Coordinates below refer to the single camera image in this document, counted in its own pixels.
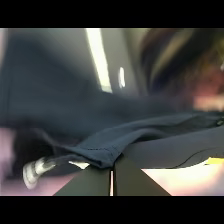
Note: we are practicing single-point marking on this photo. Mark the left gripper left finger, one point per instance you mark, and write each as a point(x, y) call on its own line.
point(90, 183)

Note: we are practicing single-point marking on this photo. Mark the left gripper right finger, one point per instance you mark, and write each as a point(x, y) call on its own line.
point(133, 181)

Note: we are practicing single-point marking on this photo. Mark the dark blue garment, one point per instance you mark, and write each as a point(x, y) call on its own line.
point(100, 116)

